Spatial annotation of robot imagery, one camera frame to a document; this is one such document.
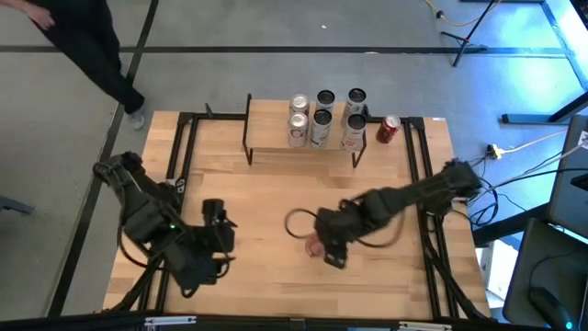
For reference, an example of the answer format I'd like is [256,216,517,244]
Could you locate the silver metal bracket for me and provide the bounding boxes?
[143,314,198,328]
[397,321,454,331]

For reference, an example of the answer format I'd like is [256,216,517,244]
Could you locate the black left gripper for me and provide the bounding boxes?
[198,198,239,270]

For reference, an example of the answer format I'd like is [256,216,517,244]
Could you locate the white cable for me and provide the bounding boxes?
[503,130,588,156]

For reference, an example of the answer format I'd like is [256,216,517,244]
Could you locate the yellow cable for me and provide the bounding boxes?
[424,0,502,28]

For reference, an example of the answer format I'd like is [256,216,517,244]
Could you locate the black aluminium table frame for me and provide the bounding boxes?
[101,103,500,323]

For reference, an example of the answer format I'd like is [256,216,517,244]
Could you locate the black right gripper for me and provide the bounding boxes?
[315,206,359,270]

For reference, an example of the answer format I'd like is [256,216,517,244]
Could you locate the black computer mouse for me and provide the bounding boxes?
[526,286,575,331]

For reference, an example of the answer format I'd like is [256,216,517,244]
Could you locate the black desk base bar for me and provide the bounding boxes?
[500,91,588,125]

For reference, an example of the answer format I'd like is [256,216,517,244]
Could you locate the black mouse pad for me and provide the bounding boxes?
[527,255,588,325]

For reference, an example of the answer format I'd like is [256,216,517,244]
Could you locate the white box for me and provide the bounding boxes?
[476,238,520,302]

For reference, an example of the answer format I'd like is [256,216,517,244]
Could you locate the tall slim Celsius can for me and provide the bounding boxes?
[310,108,334,150]
[342,87,368,128]
[315,89,336,114]
[339,112,368,153]

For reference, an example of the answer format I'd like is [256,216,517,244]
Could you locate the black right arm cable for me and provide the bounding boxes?
[283,208,325,240]

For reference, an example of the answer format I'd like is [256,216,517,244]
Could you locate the grey monitor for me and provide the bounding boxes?
[548,114,588,240]

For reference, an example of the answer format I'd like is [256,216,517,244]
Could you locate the black front rail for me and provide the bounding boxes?
[0,308,546,331]

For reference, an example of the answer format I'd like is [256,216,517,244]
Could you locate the red cola can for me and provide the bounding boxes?
[375,114,402,145]
[304,232,328,258]

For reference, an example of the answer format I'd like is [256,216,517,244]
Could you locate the black tripod stand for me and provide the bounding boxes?
[439,0,503,69]

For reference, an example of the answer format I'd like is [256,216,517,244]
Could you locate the wooden shelf with black frame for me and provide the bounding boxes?
[241,93,368,169]

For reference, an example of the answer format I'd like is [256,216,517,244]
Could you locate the person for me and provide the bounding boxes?
[0,0,148,131]

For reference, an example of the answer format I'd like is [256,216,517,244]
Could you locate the dark grey chair leg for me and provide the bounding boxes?
[0,195,36,217]

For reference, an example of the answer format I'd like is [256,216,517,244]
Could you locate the dark grey side desk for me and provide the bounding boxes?
[501,218,588,328]

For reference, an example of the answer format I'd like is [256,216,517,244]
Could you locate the black floor cables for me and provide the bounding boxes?
[457,149,588,231]

